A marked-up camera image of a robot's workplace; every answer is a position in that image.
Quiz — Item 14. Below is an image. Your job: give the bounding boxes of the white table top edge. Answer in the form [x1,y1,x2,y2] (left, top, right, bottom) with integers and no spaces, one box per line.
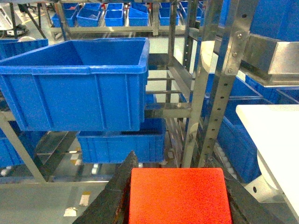
[236,104,299,215]

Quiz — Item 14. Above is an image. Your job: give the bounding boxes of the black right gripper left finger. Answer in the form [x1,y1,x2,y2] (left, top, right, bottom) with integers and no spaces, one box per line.
[74,151,138,224]

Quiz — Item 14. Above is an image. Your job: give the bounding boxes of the red magnetic cube block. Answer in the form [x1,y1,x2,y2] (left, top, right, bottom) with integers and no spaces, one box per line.
[128,168,233,224]

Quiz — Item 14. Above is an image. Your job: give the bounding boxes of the stainless steel shelf upright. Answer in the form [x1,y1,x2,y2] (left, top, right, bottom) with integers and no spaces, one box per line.
[198,0,258,168]

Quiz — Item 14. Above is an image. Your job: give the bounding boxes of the blue crate lower layer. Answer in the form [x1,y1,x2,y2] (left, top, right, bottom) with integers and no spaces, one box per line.
[76,119,166,163]

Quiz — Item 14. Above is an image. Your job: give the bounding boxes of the blue crate on left shelf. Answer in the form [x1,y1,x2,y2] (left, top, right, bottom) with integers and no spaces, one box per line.
[0,37,150,131]

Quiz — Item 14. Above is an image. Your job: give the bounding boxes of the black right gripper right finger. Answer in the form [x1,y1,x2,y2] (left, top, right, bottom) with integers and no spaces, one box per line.
[223,174,288,224]

